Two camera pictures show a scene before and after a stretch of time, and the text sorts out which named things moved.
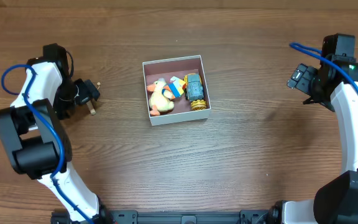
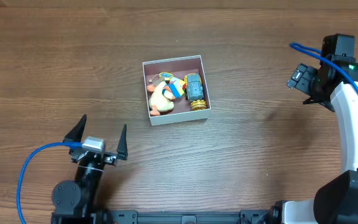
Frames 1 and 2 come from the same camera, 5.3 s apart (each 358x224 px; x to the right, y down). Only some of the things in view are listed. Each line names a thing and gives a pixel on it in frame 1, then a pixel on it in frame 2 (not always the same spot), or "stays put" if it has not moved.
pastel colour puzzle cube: [176, 86] stays put
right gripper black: [314, 97] stays put
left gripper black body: [89, 90] → [96, 157]
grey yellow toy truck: [193, 86] stays put
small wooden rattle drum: [91, 104] → [166, 76]
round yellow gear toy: [198, 104] stays put
